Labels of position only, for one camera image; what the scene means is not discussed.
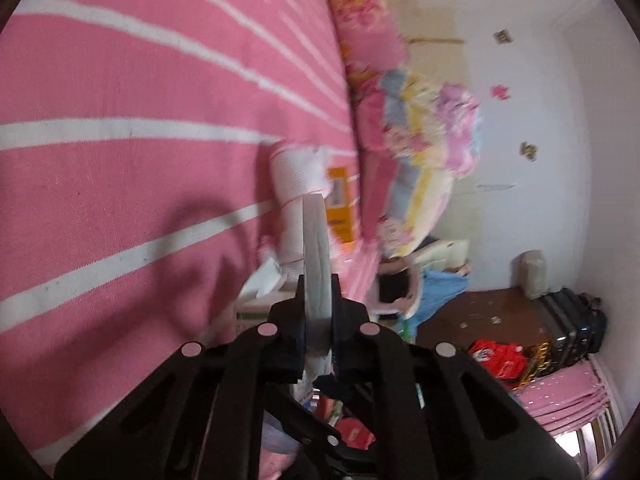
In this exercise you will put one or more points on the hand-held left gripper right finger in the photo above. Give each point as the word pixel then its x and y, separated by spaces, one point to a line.
pixel 345 340

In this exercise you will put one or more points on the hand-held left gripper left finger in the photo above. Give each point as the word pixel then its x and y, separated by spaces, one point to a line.
pixel 292 340

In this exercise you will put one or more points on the grey white wrapper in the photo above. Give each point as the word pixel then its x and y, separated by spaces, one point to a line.
pixel 316 260

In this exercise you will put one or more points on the orange cardboard box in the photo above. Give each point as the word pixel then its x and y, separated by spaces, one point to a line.
pixel 342 210

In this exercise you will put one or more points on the crumpled white paper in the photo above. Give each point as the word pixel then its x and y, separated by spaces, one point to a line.
pixel 262 280

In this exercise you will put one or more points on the black cloth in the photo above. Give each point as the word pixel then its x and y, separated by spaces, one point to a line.
pixel 392 285

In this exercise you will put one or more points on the red plastic packet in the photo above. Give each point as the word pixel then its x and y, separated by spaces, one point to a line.
pixel 355 434

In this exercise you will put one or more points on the light blue cloth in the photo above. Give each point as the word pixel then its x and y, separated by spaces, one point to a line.
pixel 440 290

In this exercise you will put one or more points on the beige cloth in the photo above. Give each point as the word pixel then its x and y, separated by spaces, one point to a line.
pixel 442 252

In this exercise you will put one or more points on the red plastic bag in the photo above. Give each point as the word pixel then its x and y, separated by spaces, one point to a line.
pixel 497 362

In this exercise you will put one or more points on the folded pink white towel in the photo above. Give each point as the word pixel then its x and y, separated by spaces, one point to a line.
pixel 295 175

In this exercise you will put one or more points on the gold shiny decoration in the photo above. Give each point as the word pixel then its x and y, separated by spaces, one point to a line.
pixel 536 360

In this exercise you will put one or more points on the colourful floral quilt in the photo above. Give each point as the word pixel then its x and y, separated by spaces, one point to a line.
pixel 395 125

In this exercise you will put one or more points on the pink dotted curtain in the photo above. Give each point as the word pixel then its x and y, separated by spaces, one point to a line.
pixel 565 400

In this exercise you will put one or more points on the black suitcase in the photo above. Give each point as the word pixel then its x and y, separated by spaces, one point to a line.
pixel 575 330

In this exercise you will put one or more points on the window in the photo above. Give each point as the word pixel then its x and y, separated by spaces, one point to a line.
pixel 590 435

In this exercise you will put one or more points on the pink striped bed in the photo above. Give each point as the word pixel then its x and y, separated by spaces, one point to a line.
pixel 125 85

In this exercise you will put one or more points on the brown wall sticker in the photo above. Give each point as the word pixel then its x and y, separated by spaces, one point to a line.
pixel 528 151
pixel 502 36

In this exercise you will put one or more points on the pink wall sticker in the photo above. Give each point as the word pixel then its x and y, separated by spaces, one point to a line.
pixel 500 91

